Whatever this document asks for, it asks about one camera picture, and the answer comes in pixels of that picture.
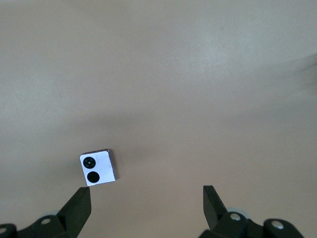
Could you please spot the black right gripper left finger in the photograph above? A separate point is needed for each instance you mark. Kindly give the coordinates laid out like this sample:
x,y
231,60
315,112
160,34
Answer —
x,y
71,218

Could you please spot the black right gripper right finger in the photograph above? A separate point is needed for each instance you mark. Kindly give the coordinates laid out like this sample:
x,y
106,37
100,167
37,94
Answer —
x,y
223,223

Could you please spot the white flip phone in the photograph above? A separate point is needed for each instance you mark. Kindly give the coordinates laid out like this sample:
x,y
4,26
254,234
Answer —
x,y
105,166

